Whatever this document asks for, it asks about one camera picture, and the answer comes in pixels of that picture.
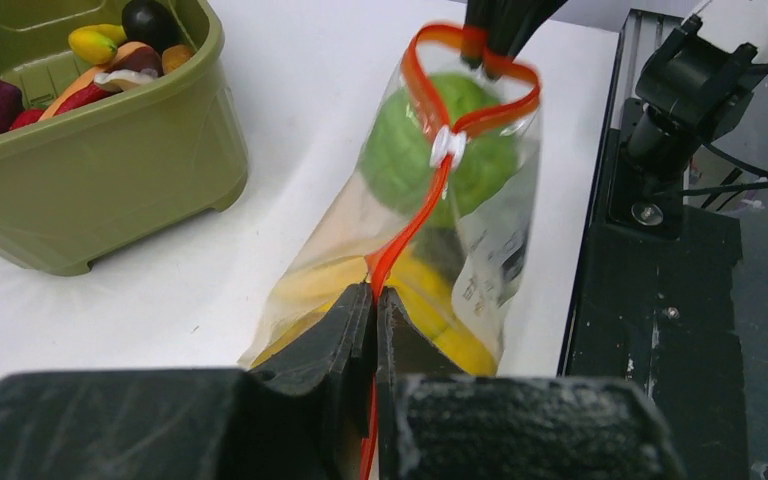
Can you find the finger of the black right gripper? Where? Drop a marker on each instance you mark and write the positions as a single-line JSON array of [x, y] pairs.
[[512, 23], [475, 31]]

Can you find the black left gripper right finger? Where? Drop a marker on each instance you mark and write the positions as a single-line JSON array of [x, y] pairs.
[[435, 421]]

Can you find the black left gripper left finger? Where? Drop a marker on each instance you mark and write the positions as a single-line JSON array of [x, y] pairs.
[[302, 414]]

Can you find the green custard apple toy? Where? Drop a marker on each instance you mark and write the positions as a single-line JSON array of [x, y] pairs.
[[395, 161]]

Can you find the clear zip top bag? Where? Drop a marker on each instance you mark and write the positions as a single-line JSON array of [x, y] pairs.
[[483, 253]]

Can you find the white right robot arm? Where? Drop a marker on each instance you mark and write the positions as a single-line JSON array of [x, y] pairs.
[[696, 85]]

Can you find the orange ginger root toy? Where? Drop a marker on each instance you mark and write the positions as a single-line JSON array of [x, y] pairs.
[[175, 56]]

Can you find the dark round fruit toy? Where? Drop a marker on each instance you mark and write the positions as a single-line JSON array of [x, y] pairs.
[[151, 23]]

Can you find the olive green plastic tub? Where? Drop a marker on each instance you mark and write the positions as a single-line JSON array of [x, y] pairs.
[[78, 186]]

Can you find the white garlic toy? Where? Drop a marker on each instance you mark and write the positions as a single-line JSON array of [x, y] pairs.
[[124, 79]]

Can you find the small yellow banana toy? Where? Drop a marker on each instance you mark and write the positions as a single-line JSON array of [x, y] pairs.
[[97, 44]]

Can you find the red chili pepper toy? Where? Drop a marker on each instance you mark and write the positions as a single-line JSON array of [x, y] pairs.
[[27, 117]]

